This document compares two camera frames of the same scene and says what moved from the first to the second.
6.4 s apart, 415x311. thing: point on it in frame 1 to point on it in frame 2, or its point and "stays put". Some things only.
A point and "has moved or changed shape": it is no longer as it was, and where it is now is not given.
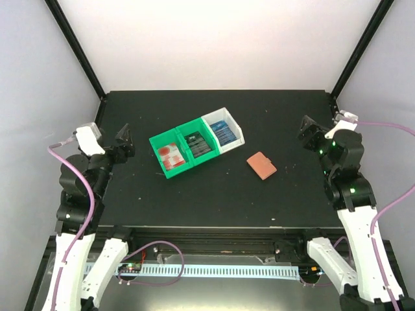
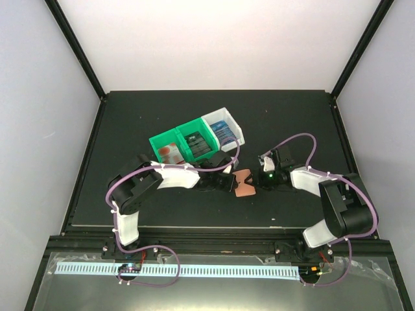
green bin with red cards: (170, 152) stays put
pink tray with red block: (262, 165) has moved or changed shape
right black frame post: (377, 17) stays put
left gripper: (128, 149) to (230, 186)
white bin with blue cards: (227, 133) stays put
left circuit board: (130, 267) stays put
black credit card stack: (197, 144) stays put
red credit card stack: (171, 156) stays put
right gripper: (305, 131) to (259, 182)
